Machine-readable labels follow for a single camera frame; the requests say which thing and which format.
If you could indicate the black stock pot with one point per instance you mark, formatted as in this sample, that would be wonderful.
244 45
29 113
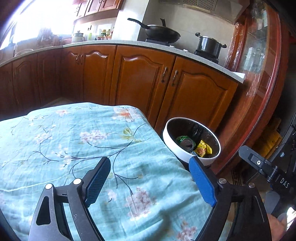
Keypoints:
208 46

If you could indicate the yellow carton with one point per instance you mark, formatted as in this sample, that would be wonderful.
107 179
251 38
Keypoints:
203 149

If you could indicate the teal floral tablecloth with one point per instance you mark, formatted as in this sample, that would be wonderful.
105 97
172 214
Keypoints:
148 195

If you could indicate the person's right hand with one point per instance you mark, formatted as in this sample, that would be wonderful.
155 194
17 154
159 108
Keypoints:
279 226

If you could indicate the wooden kitchen cabinets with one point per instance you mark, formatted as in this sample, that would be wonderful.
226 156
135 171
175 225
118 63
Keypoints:
162 85

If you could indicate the range hood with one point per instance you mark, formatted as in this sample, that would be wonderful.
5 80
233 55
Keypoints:
229 10

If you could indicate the black white-rimmed trash bin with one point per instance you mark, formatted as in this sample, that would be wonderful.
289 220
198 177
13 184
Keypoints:
180 126

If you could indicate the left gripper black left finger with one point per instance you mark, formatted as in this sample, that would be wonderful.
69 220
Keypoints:
49 220

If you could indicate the grey kitchen countertop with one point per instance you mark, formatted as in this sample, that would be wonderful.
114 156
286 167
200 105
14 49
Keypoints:
237 76

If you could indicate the metal pot on counter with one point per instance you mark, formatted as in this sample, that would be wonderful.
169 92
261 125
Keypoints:
77 37

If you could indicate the upper wooden wall cabinets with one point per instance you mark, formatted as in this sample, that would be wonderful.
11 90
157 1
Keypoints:
92 10

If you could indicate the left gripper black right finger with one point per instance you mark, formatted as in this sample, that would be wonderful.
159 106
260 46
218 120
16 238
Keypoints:
250 221

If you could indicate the black wok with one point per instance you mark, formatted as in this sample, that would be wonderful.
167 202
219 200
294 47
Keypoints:
159 33

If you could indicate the crushed green can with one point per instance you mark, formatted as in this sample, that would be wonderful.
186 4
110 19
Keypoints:
185 143

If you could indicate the glass display cabinet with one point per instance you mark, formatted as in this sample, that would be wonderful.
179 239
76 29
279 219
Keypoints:
259 48

